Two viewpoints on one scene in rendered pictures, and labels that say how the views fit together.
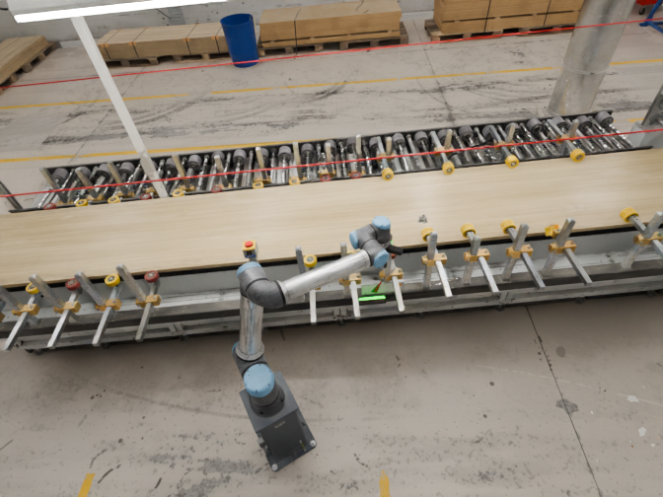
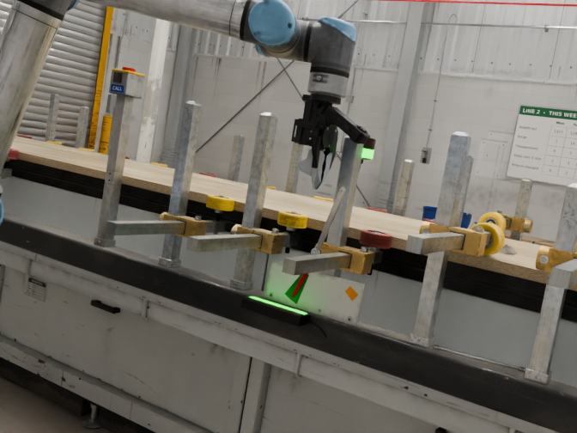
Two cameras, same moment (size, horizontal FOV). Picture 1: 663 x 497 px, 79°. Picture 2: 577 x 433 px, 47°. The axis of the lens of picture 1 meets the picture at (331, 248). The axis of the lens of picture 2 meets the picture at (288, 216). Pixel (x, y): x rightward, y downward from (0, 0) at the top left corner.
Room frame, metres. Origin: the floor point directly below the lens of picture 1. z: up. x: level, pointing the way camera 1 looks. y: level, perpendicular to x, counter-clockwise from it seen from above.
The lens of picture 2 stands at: (0.10, -0.98, 1.08)
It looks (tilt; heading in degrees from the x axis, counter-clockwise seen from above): 6 degrees down; 30
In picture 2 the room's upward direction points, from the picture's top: 10 degrees clockwise
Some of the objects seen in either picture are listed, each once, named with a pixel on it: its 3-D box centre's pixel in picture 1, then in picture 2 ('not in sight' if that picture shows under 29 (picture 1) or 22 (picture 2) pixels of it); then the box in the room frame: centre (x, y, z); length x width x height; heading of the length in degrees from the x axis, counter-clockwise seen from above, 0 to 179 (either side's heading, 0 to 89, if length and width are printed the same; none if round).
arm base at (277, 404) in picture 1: (266, 395); not in sight; (0.94, 0.44, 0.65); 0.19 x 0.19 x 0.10
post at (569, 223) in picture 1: (556, 248); not in sight; (1.51, -1.32, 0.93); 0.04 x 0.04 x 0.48; 89
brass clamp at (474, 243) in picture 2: (433, 259); (452, 238); (1.52, -0.59, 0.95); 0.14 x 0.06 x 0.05; 89
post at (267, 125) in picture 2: (345, 271); (254, 205); (1.53, -0.07, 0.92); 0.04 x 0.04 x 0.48; 89
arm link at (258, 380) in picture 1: (260, 383); not in sight; (0.95, 0.44, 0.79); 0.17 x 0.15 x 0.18; 24
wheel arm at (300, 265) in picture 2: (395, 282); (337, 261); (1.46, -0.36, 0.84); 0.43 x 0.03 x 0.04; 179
